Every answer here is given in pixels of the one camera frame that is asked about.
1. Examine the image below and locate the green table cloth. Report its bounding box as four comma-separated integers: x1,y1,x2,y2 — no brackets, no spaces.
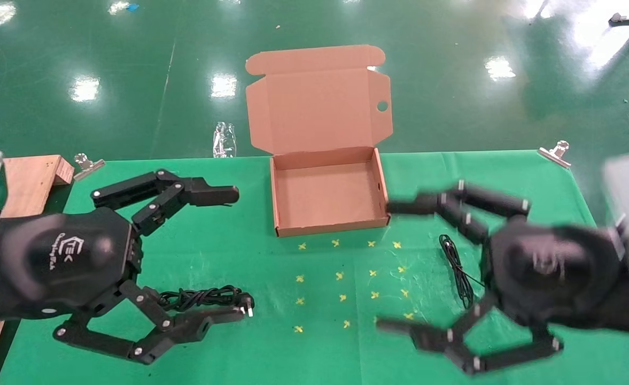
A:
0,150,629,385

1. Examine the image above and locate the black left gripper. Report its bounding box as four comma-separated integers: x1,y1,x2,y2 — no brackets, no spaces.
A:
0,207,246,366

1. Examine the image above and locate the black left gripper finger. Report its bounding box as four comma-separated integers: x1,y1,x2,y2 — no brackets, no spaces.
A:
91,170,240,237

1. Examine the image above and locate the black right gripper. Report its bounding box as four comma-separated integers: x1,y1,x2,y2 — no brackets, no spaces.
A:
376,181,629,375

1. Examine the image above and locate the brown cardboard box with lid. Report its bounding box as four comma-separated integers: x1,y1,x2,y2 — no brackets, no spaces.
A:
245,44,393,237

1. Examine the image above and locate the wooden board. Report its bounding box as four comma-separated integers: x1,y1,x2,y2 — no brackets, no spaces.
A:
0,155,74,385

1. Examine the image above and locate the black data cable with plug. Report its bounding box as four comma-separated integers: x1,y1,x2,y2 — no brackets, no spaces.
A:
157,285,255,317

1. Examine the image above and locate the black wired mouse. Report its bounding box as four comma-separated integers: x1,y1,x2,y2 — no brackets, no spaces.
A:
439,234,487,310

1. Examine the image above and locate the clear crumpled plastic wrapper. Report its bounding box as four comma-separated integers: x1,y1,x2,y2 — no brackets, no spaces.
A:
212,121,238,159

